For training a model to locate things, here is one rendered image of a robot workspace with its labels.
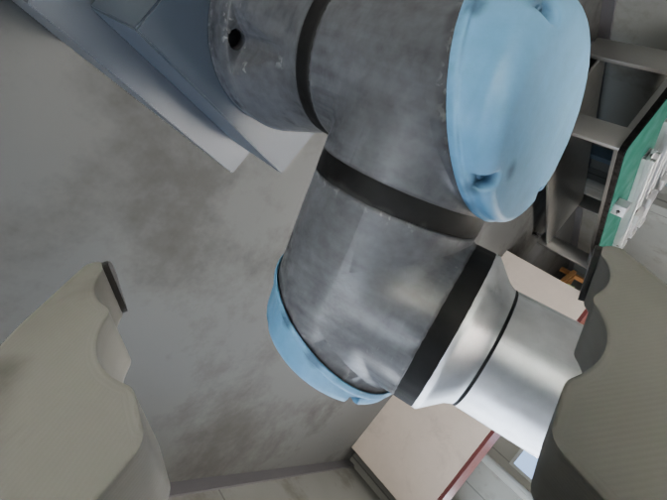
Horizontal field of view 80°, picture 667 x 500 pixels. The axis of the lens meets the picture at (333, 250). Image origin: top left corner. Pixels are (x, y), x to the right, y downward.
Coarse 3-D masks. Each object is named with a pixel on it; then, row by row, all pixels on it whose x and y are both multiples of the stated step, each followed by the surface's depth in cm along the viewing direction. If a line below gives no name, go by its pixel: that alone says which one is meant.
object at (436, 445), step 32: (512, 256) 405; (544, 288) 381; (576, 320) 360; (384, 416) 401; (416, 416) 388; (448, 416) 376; (384, 448) 389; (416, 448) 377; (448, 448) 366; (480, 448) 355; (384, 480) 379; (416, 480) 367; (448, 480) 356
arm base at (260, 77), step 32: (224, 0) 27; (256, 0) 26; (288, 0) 25; (320, 0) 24; (224, 32) 28; (256, 32) 27; (288, 32) 25; (224, 64) 29; (256, 64) 28; (288, 64) 26; (256, 96) 30; (288, 96) 28; (288, 128) 33; (320, 128) 29
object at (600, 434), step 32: (608, 256) 10; (608, 288) 9; (640, 288) 8; (608, 320) 8; (640, 320) 8; (576, 352) 9; (608, 352) 7; (640, 352) 7; (576, 384) 7; (608, 384) 6; (640, 384) 6; (576, 416) 6; (608, 416) 6; (640, 416) 6; (544, 448) 6; (576, 448) 6; (608, 448) 6; (640, 448) 6; (544, 480) 6; (576, 480) 5; (608, 480) 5; (640, 480) 5
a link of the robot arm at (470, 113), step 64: (384, 0) 21; (448, 0) 19; (512, 0) 18; (576, 0) 19; (320, 64) 24; (384, 64) 21; (448, 64) 18; (512, 64) 17; (576, 64) 20; (384, 128) 21; (448, 128) 19; (512, 128) 18; (384, 192) 21; (448, 192) 21; (512, 192) 21
